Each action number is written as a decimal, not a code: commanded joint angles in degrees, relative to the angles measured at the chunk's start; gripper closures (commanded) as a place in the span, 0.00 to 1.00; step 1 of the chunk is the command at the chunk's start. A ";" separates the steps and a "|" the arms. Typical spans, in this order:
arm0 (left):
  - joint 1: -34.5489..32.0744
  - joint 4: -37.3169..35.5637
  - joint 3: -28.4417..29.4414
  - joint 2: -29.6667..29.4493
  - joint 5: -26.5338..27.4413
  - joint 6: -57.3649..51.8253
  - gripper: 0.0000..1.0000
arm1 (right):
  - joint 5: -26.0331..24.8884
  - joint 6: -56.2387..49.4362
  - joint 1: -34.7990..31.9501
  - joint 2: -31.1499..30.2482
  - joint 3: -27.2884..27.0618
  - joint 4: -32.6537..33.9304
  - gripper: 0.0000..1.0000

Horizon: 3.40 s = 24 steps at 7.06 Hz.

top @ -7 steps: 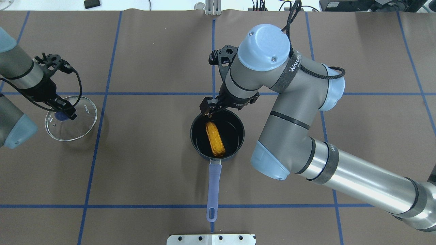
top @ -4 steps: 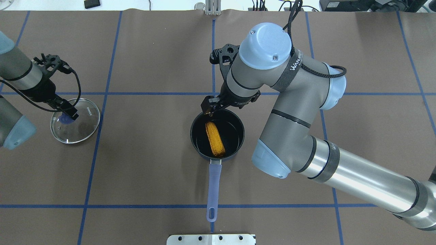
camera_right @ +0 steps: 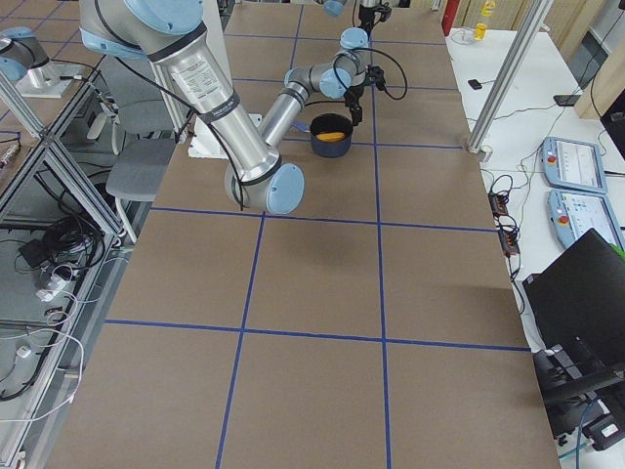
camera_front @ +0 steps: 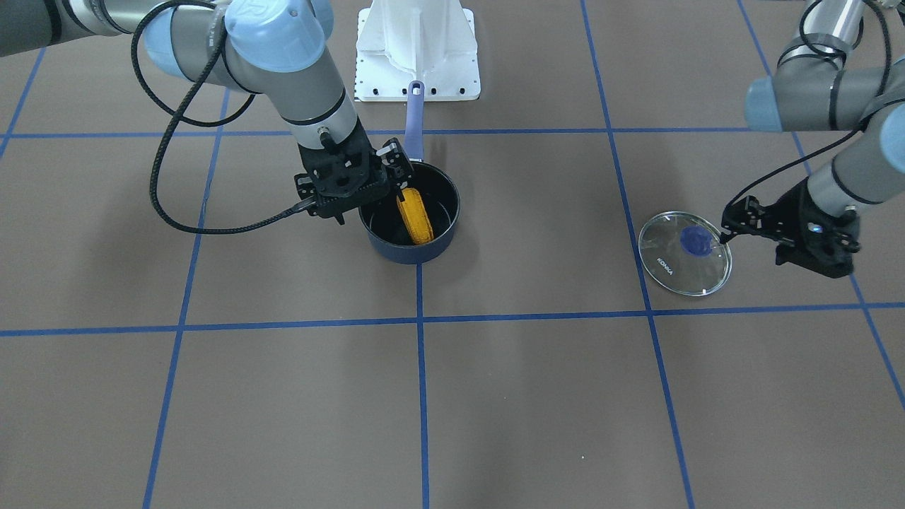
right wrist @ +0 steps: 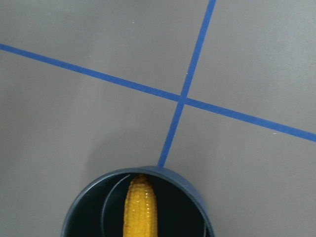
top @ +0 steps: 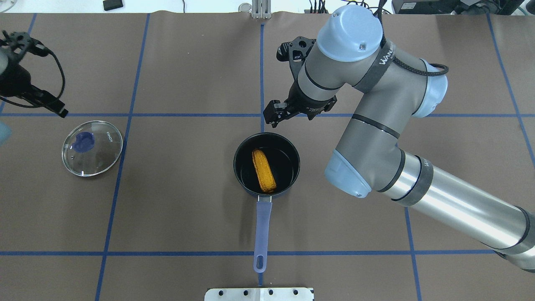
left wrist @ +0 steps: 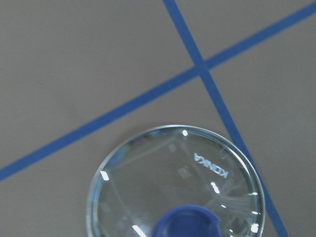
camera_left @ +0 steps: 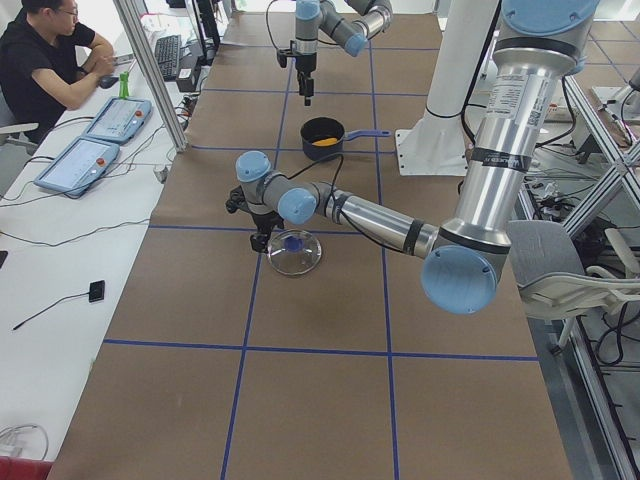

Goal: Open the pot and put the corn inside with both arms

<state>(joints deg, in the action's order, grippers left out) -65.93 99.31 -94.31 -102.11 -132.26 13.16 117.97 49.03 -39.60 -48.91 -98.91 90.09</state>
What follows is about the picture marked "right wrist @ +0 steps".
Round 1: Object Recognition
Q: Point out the yellow toy corn cob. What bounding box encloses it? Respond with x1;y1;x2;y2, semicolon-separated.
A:
122;174;158;237

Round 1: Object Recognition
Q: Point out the dark blue saucepan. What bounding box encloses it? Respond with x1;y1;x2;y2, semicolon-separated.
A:
61;166;215;237

